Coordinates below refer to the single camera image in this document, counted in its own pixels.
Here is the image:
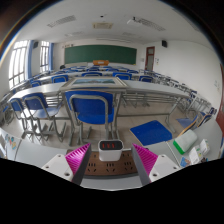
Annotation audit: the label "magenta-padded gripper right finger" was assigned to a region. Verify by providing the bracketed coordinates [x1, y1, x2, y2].
[130, 143, 181, 186]

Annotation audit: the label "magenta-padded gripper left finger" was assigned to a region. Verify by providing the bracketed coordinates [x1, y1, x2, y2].
[41, 143, 93, 186]

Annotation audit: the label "white charger block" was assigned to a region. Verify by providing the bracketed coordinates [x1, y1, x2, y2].
[97, 139, 125, 162]

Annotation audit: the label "blue chair seat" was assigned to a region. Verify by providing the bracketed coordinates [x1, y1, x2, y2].
[129, 119, 174, 147]

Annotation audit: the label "brown-faced power strip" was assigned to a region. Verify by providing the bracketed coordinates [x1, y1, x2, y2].
[83, 150, 139, 178]

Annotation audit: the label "white green-edged cloth pack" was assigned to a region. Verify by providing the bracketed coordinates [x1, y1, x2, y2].
[172, 129, 199, 155]

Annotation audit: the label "small white green-print box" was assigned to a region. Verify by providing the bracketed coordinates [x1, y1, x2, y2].
[188, 146, 201, 165]

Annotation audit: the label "blue wooden-edged chair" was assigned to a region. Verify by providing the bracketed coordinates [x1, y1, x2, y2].
[176, 113, 213, 138]

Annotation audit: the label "stickers and papers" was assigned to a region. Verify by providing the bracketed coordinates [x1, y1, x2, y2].
[0, 131, 19, 158]

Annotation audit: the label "long grey desk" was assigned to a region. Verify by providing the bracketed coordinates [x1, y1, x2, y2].
[9, 79, 193, 134]

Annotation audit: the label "grey framed picture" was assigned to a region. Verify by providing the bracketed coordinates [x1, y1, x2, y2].
[59, 77, 129, 93]

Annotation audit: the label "group of blue chairs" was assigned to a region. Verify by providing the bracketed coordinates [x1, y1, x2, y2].
[29, 64, 154, 88]

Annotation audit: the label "dark red door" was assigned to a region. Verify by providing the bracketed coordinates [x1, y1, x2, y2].
[215, 63, 224, 134]

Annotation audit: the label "red-brown door with window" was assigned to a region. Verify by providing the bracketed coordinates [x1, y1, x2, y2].
[145, 46, 156, 72]

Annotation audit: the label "orange wooden lectern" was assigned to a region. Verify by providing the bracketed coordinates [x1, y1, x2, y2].
[92, 59, 110, 66]

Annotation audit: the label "green chalkboard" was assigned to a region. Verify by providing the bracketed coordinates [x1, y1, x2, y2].
[64, 44, 138, 66]

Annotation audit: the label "narrow bright window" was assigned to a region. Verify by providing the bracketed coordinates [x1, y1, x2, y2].
[39, 40, 51, 74]

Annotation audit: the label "large bright window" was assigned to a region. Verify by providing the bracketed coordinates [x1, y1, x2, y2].
[8, 39, 29, 89]

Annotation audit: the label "ceiling air conditioner panel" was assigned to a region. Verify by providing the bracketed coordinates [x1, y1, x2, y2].
[92, 21, 114, 30]

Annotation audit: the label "white ceiling projector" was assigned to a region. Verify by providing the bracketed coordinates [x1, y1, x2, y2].
[126, 16, 144, 26]

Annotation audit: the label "group of ceiling lights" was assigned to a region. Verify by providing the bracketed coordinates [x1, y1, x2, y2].
[46, 14, 201, 38]

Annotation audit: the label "blue metal-frame chair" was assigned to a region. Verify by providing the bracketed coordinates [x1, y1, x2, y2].
[8, 97, 29, 139]
[64, 89, 116, 143]
[22, 92, 68, 143]

